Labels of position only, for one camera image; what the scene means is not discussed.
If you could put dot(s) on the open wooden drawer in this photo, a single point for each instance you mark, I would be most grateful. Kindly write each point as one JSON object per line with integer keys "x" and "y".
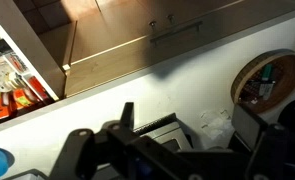
{"x": 29, "y": 76}

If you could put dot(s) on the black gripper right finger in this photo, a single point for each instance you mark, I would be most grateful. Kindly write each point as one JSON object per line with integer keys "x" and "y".
{"x": 272, "y": 146}

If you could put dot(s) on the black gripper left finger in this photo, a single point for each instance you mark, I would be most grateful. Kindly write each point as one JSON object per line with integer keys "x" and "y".
{"x": 133, "y": 154}

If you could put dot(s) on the green marker in basket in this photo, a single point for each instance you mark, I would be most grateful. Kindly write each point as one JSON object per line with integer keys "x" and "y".
{"x": 266, "y": 75}

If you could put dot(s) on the metal drawer handle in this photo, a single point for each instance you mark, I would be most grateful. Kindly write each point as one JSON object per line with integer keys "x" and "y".
{"x": 174, "y": 29}

